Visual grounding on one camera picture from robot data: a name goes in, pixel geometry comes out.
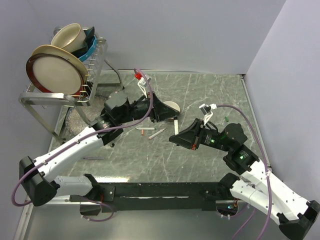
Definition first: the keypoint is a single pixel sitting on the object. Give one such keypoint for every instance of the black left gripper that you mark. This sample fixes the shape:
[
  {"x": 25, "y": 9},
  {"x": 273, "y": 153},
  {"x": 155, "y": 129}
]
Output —
[{"x": 163, "y": 112}]

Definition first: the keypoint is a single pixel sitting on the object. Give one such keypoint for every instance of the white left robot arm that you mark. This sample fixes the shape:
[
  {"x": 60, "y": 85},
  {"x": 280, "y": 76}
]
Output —
[{"x": 41, "y": 177}]

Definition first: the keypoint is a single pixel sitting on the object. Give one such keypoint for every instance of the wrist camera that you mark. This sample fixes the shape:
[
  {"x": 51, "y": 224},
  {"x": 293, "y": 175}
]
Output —
[
  {"x": 142, "y": 83},
  {"x": 207, "y": 111}
]

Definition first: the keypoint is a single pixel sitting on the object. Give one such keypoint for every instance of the small cream bowl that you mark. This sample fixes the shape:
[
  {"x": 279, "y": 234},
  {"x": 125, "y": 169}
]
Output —
[{"x": 175, "y": 106}]

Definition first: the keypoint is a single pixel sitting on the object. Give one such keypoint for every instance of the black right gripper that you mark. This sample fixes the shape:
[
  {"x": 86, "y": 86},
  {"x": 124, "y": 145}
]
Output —
[{"x": 190, "y": 137}]

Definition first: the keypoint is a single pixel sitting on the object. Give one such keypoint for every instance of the blue dish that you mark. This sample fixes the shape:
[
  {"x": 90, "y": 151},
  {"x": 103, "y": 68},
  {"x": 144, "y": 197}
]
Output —
[{"x": 91, "y": 47}]

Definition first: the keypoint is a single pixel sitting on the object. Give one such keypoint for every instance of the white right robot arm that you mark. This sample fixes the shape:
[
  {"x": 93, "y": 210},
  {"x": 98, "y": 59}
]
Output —
[{"x": 252, "y": 183}]

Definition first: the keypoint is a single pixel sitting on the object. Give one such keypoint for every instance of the red rimmed white plate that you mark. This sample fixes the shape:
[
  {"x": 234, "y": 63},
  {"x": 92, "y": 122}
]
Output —
[{"x": 53, "y": 74}]

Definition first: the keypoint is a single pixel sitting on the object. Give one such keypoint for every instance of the white pen pink end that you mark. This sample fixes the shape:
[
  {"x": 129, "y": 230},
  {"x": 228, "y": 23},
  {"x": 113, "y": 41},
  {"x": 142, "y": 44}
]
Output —
[{"x": 156, "y": 134}]

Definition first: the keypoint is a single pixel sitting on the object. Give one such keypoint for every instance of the black base bar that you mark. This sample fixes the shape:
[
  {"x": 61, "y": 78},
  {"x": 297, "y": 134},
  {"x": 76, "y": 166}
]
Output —
[{"x": 130, "y": 196}]

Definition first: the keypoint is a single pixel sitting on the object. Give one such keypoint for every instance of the metal dish rack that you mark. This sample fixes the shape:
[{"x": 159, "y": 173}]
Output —
[{"x": 94, "y": 64}]

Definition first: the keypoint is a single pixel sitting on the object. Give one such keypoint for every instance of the beige plate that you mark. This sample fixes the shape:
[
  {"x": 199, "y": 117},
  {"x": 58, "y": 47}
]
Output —
[{"x": 53, "y": 50}]

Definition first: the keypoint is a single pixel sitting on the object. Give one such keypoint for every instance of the white pen green end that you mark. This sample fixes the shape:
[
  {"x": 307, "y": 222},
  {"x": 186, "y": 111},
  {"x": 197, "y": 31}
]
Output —
[{"x": 146, "y": 128}]

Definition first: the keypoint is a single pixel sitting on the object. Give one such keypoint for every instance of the aluminium rail frame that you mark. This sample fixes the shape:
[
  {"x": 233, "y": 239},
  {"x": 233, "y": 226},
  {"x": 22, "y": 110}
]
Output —
[{"x": 134, "y": 159}]

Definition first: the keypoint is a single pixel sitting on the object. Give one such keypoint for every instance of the white pen black tip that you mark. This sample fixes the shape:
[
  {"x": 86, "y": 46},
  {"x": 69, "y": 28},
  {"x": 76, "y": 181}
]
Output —
[{"x": 176, "y": 127}]

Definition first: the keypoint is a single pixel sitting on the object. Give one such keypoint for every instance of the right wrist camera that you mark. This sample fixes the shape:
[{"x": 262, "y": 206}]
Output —
[{"x": 207, "y": 111}]

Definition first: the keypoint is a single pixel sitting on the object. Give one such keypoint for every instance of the speckled grey plate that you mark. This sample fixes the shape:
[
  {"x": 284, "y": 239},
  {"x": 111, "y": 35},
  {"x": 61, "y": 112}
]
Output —
[{"x": 73, "y": 121}]

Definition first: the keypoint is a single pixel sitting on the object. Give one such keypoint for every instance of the large beige bowl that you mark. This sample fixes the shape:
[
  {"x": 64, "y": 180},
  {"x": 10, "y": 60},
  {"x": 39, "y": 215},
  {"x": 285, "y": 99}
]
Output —
[{"x": 70, "y": 38}]

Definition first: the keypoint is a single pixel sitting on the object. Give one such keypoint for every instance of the black dish in rack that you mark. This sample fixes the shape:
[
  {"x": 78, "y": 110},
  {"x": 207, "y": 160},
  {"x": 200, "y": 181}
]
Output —
[{"x": 90, "y": 32}]

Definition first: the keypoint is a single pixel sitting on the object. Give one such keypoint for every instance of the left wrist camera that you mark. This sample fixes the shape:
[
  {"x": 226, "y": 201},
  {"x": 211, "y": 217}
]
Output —
[{"x": 142, "y": 83}]

